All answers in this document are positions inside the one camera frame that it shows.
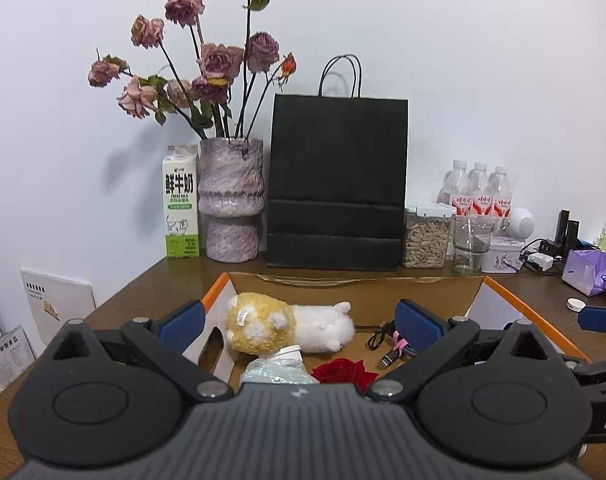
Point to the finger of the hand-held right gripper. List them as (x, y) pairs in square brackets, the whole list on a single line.
[(603, 318), (603, 370)]

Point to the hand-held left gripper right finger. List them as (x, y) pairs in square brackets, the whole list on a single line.
[(418, 322)]

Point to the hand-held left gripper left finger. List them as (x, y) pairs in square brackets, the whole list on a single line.
[(183, 322)]

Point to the red orange cardboard box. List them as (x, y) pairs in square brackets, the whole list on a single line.
[(333, 300)]

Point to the red artificial rose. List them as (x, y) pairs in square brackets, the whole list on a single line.
[(340, 371)]

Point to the iridescent plastic bag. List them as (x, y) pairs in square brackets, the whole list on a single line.
[(273, 372)]

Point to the yellow white plush toy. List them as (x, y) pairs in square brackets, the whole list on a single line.
[(313, 327)]

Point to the brown wooden desktop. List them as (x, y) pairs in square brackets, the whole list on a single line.
[(148, 290)]

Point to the small white round cap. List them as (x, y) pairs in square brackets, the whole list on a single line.
[(576, 304)]

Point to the purple tissue pack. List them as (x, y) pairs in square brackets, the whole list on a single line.
[(585, 272)]

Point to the small green spray bottle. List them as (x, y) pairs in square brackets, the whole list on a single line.
[(604, 240)]

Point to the clear jar of seeds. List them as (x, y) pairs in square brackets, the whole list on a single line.
[(425, 242)]

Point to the clear glass cup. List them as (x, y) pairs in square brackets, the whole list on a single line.
[(470, 260)]

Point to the white charger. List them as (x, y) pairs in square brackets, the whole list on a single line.
[(539, 261)]

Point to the black upright box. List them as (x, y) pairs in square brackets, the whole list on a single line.
[(567, 232)]

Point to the white printed tin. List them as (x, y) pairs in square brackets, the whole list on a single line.
[(503, 257)]

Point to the white flat carton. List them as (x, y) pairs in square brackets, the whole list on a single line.
[(58, 305)]

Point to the white green milk carton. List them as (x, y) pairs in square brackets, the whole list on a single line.
[(180, 195)]

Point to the white round speaker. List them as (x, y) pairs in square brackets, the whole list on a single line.
[(519, 220)]

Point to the clear water bottle red label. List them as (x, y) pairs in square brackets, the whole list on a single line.
[(479, 190), (500, 195), (455, 185)]

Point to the purple marbled vase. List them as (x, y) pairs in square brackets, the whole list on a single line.
[(230, 185)]

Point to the black paper bag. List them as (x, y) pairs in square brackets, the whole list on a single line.
[(333, 170)]

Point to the stack of printed booklets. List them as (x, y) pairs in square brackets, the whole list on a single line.
[(3, 355)]

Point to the dried pink rose bouquet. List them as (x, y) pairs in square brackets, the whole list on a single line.
[(215, 60)]

